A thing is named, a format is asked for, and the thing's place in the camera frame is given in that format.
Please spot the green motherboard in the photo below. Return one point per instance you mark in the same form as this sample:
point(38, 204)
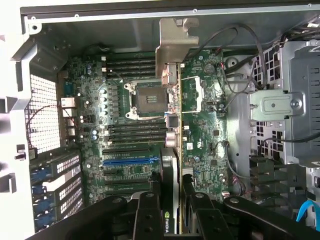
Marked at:
point(200, 150)

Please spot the black open PC case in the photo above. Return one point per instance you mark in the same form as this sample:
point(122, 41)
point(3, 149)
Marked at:
point(100, 35)

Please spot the silver socket cover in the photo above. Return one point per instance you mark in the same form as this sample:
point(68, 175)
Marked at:
point(197, 95)

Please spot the CPU socket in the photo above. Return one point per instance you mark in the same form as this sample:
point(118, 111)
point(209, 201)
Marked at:
point(150, 97)

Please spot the blue expansion slot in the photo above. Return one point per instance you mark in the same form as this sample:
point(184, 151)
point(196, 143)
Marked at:
point(130, 162)

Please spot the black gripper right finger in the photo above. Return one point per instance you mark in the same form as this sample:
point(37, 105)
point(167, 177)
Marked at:
point(212, 222)

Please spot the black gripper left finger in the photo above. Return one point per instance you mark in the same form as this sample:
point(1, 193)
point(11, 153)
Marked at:
point(147, 220)

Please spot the silver disk bay cage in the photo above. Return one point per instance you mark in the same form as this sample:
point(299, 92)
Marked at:
point(300, 100)

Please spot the silver chipset heatsink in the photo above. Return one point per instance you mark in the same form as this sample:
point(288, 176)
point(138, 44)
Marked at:
point(188, 172)

